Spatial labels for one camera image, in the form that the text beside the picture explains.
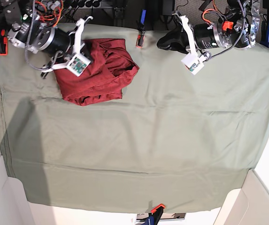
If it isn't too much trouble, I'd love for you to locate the white bin right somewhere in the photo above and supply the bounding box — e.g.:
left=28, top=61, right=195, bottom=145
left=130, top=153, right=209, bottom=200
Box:
left=214, top=169, right=269, bottom=225

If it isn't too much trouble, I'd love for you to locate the blue handled clamp top centre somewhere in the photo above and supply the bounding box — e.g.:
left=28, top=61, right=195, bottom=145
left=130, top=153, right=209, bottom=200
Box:
left=136, top=9, right=146, bottom=48

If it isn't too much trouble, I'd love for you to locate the aluminium frame bracket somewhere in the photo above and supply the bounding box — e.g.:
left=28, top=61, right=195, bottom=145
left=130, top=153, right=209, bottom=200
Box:
left=102, top=0, right=128, bottom=27

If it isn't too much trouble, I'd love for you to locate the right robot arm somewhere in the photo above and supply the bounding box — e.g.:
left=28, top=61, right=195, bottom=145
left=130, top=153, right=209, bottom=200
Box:
left=0, top=0, right=93, bottom=78

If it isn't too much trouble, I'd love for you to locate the blue clamp handle top-right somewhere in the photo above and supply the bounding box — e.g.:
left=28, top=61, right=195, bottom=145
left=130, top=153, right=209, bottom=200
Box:
left=261, top=22, right=269, bottom=47

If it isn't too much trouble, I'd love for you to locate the black power adapter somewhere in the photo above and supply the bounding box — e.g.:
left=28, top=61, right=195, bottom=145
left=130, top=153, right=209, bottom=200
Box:
left=159, top=0, right=175, bottom=16

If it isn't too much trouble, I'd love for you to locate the orange black clamp far-left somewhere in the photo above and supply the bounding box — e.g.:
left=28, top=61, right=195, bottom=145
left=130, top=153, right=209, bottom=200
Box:
left=0, top=29, right=8, bottom=56

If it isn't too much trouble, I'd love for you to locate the white bin left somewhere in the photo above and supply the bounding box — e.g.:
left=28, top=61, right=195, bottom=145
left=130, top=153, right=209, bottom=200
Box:
left=0, top=154, right=35, bottom=225

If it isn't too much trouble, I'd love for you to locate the green table cloth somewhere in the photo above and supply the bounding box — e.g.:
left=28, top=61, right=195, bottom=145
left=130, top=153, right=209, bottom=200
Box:
left=0, top=24, right=269, bottom=213

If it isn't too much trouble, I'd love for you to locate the red long-sleeve T-shirt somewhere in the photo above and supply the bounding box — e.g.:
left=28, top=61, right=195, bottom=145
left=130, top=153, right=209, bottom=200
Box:
left=54, top=38, right=139, bottom=106

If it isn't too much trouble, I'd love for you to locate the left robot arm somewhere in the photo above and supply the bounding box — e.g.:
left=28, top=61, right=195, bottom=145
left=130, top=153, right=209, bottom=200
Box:
left=157, top=0, right=260, bottom=75

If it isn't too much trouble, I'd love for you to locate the orange black clamp near edge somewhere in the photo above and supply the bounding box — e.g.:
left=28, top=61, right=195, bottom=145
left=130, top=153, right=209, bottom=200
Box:
left=143, top=203, right=166, bottom=225

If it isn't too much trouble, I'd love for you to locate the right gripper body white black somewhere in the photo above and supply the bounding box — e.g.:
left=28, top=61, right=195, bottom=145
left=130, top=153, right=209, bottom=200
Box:
left=40, top=16, right=93, bottom=77

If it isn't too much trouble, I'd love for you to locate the white bin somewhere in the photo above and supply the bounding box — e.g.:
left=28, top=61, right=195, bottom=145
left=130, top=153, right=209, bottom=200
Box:
left=0, top=154, right=35, bottom=225
left=214, top=169, right=269, bottom=225

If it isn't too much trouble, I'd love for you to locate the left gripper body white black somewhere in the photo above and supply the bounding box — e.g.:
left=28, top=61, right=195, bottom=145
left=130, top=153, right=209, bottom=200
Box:
left=175, top=11, right=227, bottom=75

